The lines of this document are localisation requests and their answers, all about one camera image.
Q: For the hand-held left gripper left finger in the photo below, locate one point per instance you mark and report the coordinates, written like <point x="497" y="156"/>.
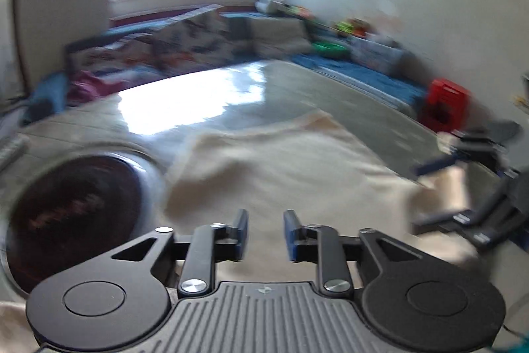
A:
<point x="241" y="233"/>

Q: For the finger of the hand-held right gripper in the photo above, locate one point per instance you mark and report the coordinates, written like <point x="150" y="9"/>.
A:
<point x="434" y="165"/>
<point x="442" y="220"/>

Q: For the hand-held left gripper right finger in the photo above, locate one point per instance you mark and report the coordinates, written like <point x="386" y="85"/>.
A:
<point x="290" y="237"/>

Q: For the cream garment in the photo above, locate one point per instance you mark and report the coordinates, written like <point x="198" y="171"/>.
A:
<point x="289" y="175"/>

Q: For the red plastic stool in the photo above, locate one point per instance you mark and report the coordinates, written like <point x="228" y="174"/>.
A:
<point x="446" y="100"/>

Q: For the blue mat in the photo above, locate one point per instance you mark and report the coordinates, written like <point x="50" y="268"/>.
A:
<point x="363" y="78"/>

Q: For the clear plastic box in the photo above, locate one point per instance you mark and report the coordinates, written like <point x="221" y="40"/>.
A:
<point x="376" y="53"/>

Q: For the green bowl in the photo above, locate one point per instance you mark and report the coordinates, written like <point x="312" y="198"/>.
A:
<point x="328" y="49"/>

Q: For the green and brown plush toy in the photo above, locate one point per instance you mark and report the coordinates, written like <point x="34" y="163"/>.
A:
<point x="351" y="27"/>

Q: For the round built-in induction cooker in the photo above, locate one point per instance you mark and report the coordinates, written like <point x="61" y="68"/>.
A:
<point x="70" y="220"/>

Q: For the butterfly print cushion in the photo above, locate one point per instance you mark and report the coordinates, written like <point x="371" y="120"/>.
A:
<point x="194" y="40"/>
<point x="115" y="57"/>

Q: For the grey cushion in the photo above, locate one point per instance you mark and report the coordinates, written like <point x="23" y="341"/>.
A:
<point x="279" y="34"/>

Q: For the blue sofa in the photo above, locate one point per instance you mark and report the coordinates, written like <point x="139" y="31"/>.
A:
<point x="244" y="22"/>

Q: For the magenta cloth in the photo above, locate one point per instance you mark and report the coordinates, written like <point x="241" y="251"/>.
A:
<point x="86" y="86"/>

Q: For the panda plush toy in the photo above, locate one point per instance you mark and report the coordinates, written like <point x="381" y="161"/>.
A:
<point x="268" y="4"/>

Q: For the grey remote control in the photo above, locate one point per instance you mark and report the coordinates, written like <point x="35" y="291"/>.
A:
<point x="12" y="150"/>

